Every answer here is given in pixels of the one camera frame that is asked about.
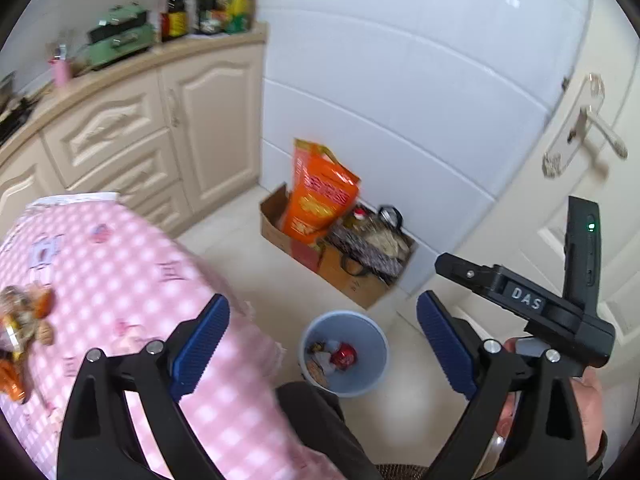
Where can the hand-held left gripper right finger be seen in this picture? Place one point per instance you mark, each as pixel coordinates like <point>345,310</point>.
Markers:
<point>445,345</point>

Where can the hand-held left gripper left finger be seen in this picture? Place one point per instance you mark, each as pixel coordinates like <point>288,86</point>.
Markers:
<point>200,345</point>

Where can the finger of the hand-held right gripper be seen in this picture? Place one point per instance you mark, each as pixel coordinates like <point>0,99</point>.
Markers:
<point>467,274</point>

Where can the blue plastic bin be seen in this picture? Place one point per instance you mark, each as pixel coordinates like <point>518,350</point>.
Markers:
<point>367,340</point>

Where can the orange snack wrapper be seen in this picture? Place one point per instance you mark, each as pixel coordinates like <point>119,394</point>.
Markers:
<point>12,380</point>

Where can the person's right forearm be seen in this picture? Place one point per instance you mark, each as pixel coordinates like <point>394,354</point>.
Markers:
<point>598,457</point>

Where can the person's right hand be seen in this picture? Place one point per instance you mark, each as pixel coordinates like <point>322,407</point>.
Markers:
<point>592,410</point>

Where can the black patterned tote bag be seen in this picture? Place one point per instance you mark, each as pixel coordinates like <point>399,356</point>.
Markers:
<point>370,252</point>

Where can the red round packet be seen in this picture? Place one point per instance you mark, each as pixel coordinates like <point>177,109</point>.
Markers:
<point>343,355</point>

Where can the pink checkered tablecloth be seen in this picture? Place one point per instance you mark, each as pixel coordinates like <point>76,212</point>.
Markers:
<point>115,280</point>

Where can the cream panel door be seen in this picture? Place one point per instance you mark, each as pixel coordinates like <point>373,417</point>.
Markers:
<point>545,200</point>

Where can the brown cardboard box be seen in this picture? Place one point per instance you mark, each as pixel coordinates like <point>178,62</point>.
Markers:
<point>350,287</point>

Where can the brown crumpled wrapper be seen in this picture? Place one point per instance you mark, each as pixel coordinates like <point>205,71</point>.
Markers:
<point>316,362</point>

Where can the clear oil bottle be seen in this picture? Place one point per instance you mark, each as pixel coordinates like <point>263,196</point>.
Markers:
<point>359,216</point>

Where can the wicker seat wooden chair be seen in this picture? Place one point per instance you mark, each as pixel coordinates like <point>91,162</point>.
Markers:
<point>400,472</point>

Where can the person's leg in dark trousers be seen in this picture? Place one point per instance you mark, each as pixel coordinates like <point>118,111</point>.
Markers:
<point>320,430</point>

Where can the orange rice bag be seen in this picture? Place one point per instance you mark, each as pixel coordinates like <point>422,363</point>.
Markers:
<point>317,195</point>

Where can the cream kitchen cabinet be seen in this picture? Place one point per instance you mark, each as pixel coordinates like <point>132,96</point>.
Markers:
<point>210,125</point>

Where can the black gas stove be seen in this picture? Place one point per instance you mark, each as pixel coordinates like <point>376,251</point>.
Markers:
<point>15,110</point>

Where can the pink utensil cup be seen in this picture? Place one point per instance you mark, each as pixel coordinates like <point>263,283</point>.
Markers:
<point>61,72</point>

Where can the green countertop appliance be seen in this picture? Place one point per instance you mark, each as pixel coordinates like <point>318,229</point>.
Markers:
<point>120,35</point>

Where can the dark soy sauce bottle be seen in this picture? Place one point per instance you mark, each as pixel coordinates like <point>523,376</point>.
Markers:
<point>174,15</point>

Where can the dark green glass bottle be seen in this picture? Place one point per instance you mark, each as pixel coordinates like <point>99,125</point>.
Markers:
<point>207,7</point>

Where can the yellow green oil bottle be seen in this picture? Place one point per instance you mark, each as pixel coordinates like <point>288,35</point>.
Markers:
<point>240,5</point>

